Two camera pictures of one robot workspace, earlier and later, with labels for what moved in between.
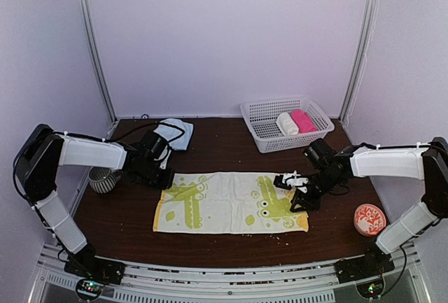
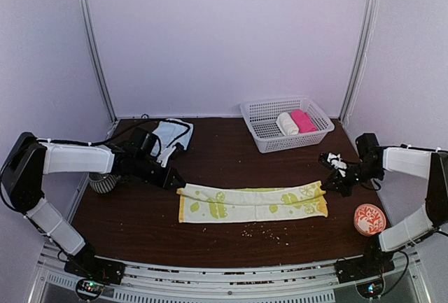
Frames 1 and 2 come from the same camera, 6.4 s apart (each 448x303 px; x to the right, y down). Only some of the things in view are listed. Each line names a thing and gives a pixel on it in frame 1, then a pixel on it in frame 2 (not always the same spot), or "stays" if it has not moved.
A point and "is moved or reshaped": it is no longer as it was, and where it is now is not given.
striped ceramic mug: [103, 180] stays
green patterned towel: [227, 203] is moved or reshaped
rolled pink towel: [303, 121] stays
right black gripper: [310, 204] to [340, 185]
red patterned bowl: [369, 220] stays
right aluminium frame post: [367, 36] stays
